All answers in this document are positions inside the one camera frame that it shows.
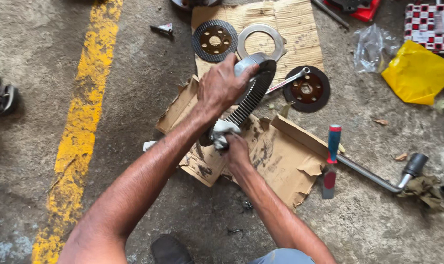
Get yellow plastic bag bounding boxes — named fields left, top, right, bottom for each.
left=381, top=40, right=444, bottom=106

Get round metal part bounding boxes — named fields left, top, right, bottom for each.
left=170, top=0, right=222, bottom=11

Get person's blue trouser leg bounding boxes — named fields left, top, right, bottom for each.
left=248, top=248, right=316, bottom=264

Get red and white checkered box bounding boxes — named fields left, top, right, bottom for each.
left=404, top=4, right=444, bottom=54

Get olive greasy cloth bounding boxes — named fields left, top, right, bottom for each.
left=397, top=175, right=444, bottom=210

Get person's right hand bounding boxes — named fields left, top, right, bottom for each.
left=222, top=133, right=253, bottom=173

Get clear plastic bag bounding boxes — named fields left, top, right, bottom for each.
left=353, top=24, right=401, bottom=74

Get long steel rod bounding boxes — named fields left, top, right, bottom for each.
left=311, top=0, right=351, bottom=30

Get person's left hand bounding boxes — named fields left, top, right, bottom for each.
left=197, top=53, right=260, bottom=117

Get steel ring spanner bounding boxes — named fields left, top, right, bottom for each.
left=265, top=67, right=311, bottom=95

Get flat cardboard sheet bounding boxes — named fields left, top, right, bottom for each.
left=191, top=0, right=324, bottom=87

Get dark brown friction disc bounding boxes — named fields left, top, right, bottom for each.
left=283, top=65, right=331, bottom=113

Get large steel ring gear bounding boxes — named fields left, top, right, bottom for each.
left=199, top=52, right=277, bottom=147

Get bare steel ring plate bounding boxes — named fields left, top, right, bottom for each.
left=236, top=23, right=288, bottom=62

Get white rag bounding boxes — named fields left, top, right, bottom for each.
left=210, top=119, right=242, bottom=151

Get steel socket wrench handle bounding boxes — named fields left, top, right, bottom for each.
left=336, top=153, right=429, bottom=194

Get blue and red chisel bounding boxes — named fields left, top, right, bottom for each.
left=322, top=124, right=343, bottom=200

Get torn flat cardboard box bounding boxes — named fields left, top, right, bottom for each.
left=155, top=75, right=346, bottom=209

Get person's dark shoe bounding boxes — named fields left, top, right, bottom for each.
left=150, top=234, right=194, bottom=264

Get grey-rimmed friction disc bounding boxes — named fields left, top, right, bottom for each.
left=191, top=19, right=239, bottom=62

